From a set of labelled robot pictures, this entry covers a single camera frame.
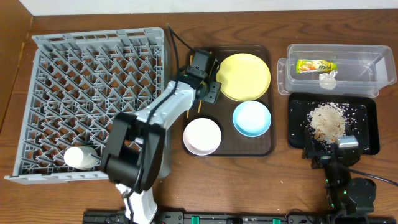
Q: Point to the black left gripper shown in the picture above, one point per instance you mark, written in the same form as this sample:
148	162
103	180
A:
212	92

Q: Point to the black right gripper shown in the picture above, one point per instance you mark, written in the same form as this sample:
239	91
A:
324	154

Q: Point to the yellow round plate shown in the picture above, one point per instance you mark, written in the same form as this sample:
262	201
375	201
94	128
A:
243	77

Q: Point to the rice food scraps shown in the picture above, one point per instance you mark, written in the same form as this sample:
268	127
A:
327	124

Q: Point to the light blue bowl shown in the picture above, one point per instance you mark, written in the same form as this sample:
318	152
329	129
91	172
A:
252	118

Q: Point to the pink white bowl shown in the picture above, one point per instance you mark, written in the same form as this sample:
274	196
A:
202	137

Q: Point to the white tissue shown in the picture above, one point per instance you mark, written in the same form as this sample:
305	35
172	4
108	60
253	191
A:
327	80

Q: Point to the green orange snack wrapper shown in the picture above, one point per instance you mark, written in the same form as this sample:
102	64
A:
306	65

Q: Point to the white cup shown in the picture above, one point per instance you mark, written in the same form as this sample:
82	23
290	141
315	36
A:
79	157

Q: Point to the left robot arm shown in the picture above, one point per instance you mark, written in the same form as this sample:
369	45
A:
134	149

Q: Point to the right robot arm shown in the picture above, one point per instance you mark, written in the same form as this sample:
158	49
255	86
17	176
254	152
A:
352	199

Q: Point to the black waste tray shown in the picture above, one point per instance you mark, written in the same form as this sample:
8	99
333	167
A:
359	112

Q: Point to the dark brown serving tray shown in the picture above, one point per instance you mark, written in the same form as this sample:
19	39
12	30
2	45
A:
233	143

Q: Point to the clear plastic bin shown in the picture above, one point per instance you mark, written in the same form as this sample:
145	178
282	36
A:
362	69

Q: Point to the grey plastic dish rack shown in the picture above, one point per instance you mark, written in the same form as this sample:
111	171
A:
79	83

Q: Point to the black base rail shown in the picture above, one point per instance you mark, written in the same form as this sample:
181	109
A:
91	217

